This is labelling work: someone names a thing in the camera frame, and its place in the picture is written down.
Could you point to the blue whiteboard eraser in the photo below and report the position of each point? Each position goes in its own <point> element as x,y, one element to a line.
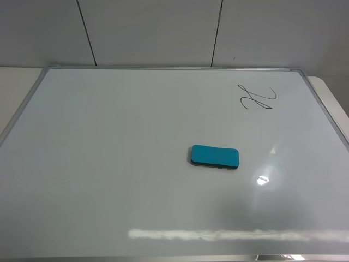
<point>214,157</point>

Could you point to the white whiteboard with aluminium frame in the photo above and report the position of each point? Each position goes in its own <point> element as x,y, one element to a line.
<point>94,164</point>

